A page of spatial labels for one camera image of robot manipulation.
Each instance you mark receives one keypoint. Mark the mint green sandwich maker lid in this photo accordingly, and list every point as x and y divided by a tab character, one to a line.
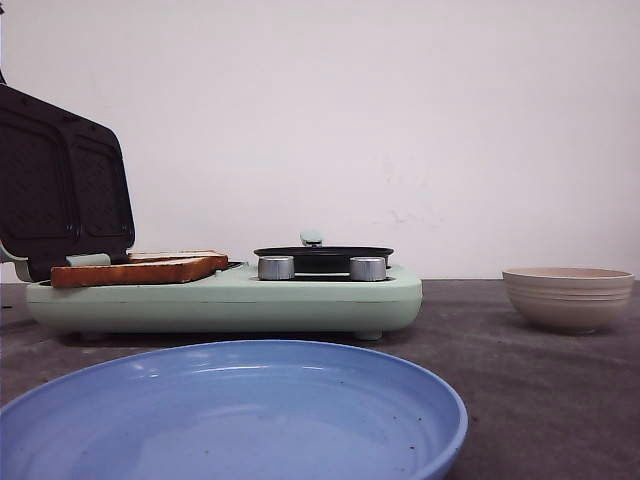
64	191

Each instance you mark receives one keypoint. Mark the blue round plate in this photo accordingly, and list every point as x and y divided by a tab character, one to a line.
258	409

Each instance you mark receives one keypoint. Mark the beige ribbed bowl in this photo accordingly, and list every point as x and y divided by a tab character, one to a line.
569	299

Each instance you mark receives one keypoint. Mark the black round frying pan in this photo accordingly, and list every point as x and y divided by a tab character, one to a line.
314	257

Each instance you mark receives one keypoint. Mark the white bread slice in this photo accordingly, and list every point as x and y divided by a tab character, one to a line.
134	257
166	271

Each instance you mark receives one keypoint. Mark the left silver control knob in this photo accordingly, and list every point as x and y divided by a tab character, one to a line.
276	268

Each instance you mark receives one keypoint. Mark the mint green breakfast maker base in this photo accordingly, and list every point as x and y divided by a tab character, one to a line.
234	300

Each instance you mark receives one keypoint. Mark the silver control knob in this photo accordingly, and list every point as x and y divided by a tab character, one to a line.
367	268
276	268

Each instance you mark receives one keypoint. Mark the right silver control knob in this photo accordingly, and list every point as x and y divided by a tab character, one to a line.
367	268

